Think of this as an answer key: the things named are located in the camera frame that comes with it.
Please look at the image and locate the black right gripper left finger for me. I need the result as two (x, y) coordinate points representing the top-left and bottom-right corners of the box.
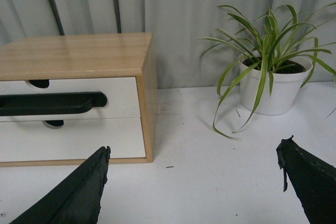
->
(12, 146), (111, 223)

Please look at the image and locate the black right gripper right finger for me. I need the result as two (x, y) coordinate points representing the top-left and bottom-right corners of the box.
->
(276, 137), (335, 223)

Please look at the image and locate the white top drawer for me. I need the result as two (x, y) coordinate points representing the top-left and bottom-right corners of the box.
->
(1, 77), (140, 122)

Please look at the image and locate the white drawer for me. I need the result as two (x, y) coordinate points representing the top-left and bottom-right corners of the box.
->
(1, 77), (140, 122)
(1, 119), (145, 162)

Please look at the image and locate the white bottom drawer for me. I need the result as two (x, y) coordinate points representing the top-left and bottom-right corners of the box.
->
(1, 119), (145, 162)

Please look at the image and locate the wooden drawer cabinet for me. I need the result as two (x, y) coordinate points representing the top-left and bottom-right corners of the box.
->
(1, 33), (158, 167)

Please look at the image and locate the white plant pot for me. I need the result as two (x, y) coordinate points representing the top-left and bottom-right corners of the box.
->
(239, 57), (312, 115)

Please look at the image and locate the grey curtain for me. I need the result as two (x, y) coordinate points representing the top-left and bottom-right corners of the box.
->
(1, 0), (335, 88)

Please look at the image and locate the black drawer handle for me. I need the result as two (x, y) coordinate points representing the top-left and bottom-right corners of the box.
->
(1, 92), (108, 116)

